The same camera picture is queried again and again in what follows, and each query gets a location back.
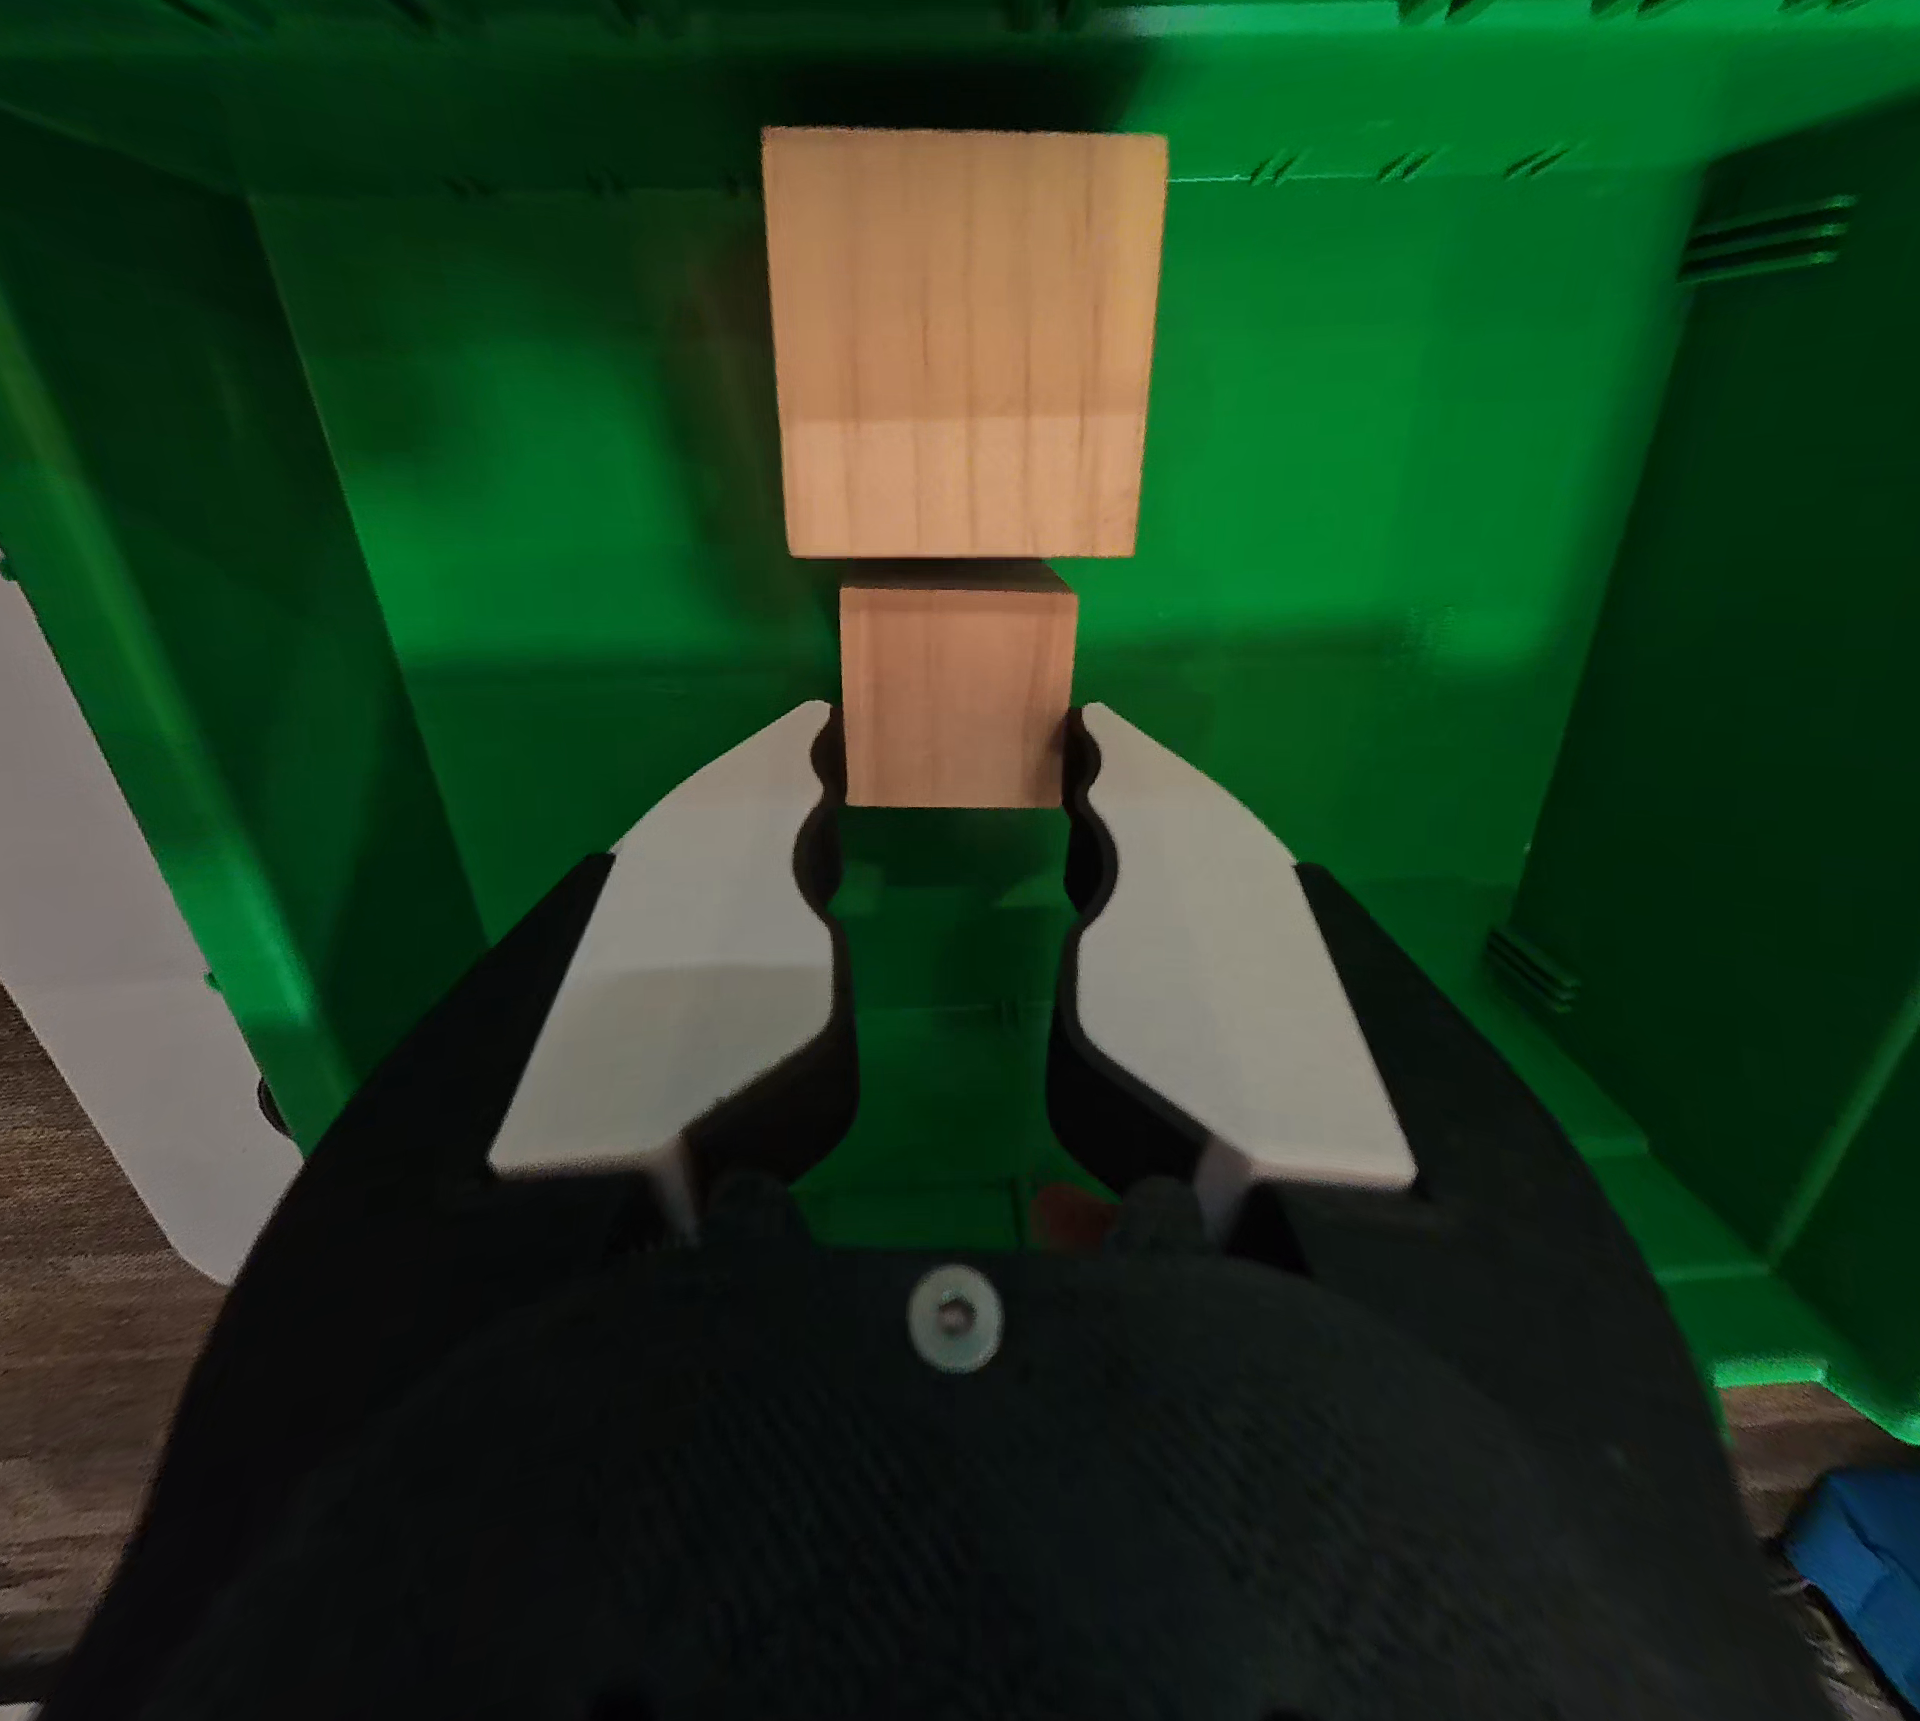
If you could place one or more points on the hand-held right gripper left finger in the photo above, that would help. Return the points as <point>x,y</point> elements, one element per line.
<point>674,1002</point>

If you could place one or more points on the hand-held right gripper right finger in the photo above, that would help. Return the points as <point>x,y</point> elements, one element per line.
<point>1231,1002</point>

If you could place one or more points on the medium wooden cube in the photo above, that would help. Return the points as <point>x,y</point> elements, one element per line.
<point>960,700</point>

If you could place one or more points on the green plastic bin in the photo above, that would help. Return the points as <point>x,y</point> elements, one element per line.
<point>451,401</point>

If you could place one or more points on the large wooden cube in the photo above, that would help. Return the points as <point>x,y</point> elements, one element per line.
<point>960,327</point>

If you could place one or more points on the blue plastic bin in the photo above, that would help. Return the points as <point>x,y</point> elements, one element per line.
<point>1860,1556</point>

